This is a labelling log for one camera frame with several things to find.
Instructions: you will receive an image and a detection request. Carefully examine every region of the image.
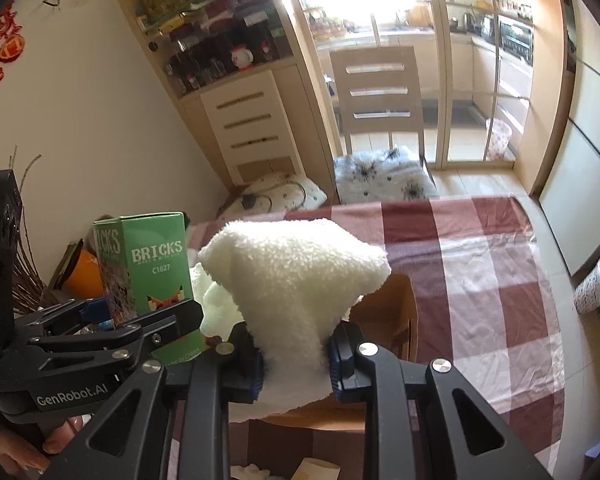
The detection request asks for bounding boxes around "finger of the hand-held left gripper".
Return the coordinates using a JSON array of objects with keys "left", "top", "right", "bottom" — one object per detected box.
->
[
  {"left": 15, "top": 297, "right": 126, "bottom": 342},
  {"left": 29, "top": 301, "right": 205, "bottom": 377}
]

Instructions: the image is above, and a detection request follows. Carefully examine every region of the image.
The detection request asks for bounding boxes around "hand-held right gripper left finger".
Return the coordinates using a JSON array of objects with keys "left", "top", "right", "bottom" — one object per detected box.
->
[{"left": 40, "top": 322, "right": 267, "bottom": 480}]

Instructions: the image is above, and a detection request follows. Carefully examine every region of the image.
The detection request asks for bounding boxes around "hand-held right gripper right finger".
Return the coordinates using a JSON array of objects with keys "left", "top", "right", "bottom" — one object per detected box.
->
[{"left": 327, "top": 321, "right": 556, "bottom": 480}]

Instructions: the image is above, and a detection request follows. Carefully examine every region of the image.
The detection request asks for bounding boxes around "green printed carton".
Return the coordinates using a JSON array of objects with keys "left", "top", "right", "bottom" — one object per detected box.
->
[{"left": 92, "top": 212, "right": 208, "bottom": 363}]

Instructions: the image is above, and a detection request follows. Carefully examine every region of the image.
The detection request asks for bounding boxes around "brown cardboard box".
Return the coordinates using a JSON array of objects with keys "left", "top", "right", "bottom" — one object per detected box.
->
[{"left": 207, "top": 272, "right": 421, "bottom": 431}]

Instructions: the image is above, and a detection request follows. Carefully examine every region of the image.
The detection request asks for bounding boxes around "white fluffy towel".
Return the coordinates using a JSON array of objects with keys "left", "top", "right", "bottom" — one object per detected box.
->
[{"left": 198, "top": 217, "right": 393, "bottom": 423}]

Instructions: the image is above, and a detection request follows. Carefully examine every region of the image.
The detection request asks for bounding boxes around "white cloth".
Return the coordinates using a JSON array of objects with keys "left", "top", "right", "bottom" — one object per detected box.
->
[{"left": 230, "top": 464, "right": 271, "bottom": 480}]

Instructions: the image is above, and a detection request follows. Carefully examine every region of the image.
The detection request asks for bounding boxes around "cream paper cup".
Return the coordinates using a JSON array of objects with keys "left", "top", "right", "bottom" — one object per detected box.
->
[{"left": 292, "top": 456, "right": 342, "bottom": 480}]

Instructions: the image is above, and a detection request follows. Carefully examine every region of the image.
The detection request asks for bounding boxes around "orange container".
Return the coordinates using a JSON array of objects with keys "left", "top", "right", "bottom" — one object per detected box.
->
[{"left": 62, "top": 247, "right": 106, "bottom": 301}]

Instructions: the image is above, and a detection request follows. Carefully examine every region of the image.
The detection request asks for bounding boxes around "person's left hand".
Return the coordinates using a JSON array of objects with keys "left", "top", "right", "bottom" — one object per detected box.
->
[{"left": 0, "top": 412, "right": 86, "bottom": 475}]

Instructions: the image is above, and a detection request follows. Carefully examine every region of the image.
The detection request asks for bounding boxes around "bundle of dry branches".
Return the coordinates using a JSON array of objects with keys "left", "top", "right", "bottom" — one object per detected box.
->
[{"left": 0, "top": 145, "right": 48, "bottom": 311}]

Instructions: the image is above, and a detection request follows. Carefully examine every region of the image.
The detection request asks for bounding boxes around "pale green fluffy cloth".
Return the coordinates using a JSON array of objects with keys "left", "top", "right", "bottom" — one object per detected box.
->
[{"left": 189, "top": 262, "right": 246, "bottom": 338}]

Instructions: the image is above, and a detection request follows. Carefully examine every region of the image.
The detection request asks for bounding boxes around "brown white checked tablecloth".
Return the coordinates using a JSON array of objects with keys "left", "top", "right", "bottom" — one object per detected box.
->
[{"left": 172, "top": 195, "right": 566, "bottom": 480}]

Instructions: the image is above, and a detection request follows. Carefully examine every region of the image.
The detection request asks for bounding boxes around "white floral cushion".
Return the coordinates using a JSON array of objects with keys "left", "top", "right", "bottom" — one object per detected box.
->
[{"left": 217, "top": 172, "right": 328, "bottom": 221}]

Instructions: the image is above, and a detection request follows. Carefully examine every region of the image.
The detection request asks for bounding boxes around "grey white patterned chair cushion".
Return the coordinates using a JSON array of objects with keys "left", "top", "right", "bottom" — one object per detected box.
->
[{"left": 333, "top": 145, "right": 438, "bottom": 205}]

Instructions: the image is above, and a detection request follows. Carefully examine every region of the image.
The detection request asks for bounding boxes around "wooden cabinet with drawers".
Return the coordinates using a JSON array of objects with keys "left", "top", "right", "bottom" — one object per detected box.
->
[{"left": 97, "top": 0, "right": 338, "bottom": 201}]

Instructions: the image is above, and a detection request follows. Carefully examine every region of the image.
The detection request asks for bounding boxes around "white round figurine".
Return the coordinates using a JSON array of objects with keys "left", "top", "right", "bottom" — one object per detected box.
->
[{"left": 228, "top": 45, "right": 255, "bottom": 71}]

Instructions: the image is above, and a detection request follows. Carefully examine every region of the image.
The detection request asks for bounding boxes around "white patterned waste bin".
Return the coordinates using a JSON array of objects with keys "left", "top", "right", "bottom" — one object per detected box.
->
[{"left": 484, "top": 117, "right": 513, "bottom": 162}]

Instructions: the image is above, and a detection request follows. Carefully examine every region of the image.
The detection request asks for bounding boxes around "pale wooden chair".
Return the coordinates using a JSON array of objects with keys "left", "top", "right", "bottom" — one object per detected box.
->
[{"left": 328, "top": 45, "right": 437, "bottom": 196}]

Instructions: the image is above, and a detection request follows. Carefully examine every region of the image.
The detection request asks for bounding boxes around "glass sliding door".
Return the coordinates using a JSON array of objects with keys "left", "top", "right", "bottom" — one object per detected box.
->
[{"left": 280, "top": 0, "right": 571, "bottom": 196}]

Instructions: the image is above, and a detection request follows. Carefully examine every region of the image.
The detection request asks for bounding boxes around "white tall cabinet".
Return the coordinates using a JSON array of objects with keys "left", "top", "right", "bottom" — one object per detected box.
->
[{"left": 530, "top": 0, "right": 600, "bottom": 281}]

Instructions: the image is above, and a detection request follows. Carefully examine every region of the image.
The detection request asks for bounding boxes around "black countertop oven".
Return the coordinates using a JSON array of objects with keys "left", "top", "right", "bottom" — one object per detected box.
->
[{"left": 497, "top": 15, "right": 535, "bottom": 66}]

